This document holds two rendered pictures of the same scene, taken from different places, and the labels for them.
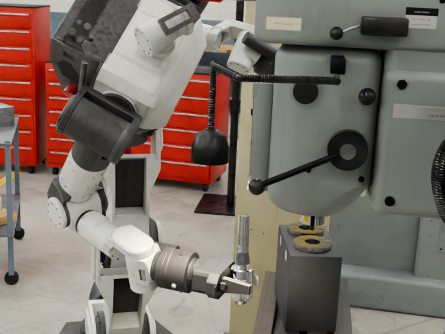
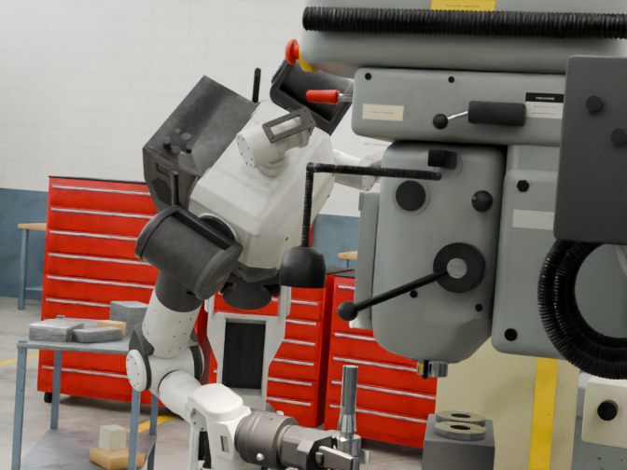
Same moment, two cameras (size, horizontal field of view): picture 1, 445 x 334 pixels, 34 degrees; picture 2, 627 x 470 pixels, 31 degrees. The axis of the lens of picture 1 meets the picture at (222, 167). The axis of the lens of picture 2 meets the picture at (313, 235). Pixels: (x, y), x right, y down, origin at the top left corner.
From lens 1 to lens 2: 0.47 m
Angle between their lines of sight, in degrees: 16
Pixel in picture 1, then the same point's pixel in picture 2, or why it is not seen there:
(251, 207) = not seen: hidden behind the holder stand
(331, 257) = (480, 446)
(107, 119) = (195, 242)
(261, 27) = (357, 117)
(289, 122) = (392, 234)
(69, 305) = not seen: outside the picture
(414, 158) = not seen: hidden behind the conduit
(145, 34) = (245, 141)
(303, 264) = (441, 452)
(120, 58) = (221, 174)
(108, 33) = (210, 145)
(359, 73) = (475, 173)
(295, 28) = (397, 117)
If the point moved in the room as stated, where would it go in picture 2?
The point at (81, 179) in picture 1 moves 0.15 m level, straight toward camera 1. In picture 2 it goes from (164, 323) to (152, 335)
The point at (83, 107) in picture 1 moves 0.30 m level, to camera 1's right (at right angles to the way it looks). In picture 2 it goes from (167, 226) to (341, 240)
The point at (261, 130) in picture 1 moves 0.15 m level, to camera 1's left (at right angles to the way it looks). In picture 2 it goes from (369, 251) to (272, 242)
